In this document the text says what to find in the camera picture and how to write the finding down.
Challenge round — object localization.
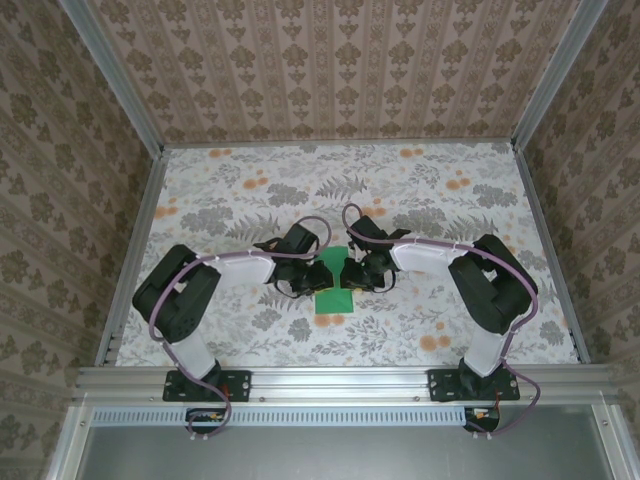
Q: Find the green square paper sheet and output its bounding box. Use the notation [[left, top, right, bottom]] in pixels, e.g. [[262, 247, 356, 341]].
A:
[[314, 245, 356, 315]]

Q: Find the floral patterned table mat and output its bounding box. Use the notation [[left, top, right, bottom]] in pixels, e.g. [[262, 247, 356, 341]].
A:
[[114, 144, 581, 369]]

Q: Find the grey metal panel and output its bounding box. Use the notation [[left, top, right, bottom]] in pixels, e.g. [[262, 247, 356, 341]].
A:
[[47, 403, 640, 480]]

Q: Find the black connector box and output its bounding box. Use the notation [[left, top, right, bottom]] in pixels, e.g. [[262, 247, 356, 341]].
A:
[[462, 405, 502, 433], [184, 407, 232, 435]]

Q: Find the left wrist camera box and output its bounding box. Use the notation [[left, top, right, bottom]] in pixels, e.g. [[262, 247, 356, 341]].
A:
[[279, 223, 322, 257]]

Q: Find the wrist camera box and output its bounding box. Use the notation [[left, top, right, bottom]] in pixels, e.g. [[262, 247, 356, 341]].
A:
[[347, 215, 390, 247], [279, 223, 322, 257]]

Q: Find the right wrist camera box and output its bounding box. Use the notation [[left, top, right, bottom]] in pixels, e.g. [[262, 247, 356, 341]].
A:
[[347, 215, 390, 247]]

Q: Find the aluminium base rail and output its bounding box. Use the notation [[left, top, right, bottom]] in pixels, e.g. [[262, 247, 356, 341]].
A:
[[71, 363, 619, 405]]

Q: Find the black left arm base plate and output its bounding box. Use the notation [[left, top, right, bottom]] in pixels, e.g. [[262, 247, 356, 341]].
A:
[[163, 368, 252, 403]]

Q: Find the aluminium back rail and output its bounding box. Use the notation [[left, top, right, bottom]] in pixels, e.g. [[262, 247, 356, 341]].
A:
[[162, 141, 516, 150]]

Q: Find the slotted grey cable duct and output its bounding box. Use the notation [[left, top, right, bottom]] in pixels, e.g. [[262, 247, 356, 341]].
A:
[[92, 405, 471, 429]]

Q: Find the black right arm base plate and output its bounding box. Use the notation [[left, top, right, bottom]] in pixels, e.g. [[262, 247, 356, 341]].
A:
[[428, 368, 521, 403]]

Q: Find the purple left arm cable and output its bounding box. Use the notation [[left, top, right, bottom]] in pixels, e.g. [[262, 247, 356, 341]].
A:
[[149, 215, 335, 441]]

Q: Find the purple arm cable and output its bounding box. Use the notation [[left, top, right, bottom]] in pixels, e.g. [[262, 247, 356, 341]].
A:
[[341, 202, 542, 441], [149, 215, 335, 441]]

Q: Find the aluminium side rail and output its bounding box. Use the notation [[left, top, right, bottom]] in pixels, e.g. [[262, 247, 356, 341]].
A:
[[512, 144, 592, 365], [93, 147, 171, 369]]

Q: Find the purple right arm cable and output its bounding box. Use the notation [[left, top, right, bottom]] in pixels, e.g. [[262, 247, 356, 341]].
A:
[[341, 202, 542, 441]]

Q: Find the aluminium frame post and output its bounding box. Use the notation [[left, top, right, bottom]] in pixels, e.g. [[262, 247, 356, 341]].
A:
[[62, 0, 167, 154], [510, 0, 609, 151]]

